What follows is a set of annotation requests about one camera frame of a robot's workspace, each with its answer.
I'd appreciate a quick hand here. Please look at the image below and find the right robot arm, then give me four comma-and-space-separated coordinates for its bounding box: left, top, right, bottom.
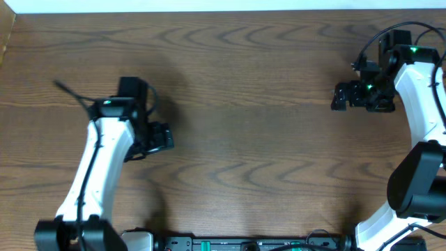
331, 23, 445, 250

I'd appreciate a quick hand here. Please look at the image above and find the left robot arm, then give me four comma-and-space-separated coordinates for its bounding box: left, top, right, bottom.
34, 77, 174, 250

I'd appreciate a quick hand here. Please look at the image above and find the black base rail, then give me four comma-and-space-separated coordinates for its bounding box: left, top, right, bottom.
121, 228, 428, 251

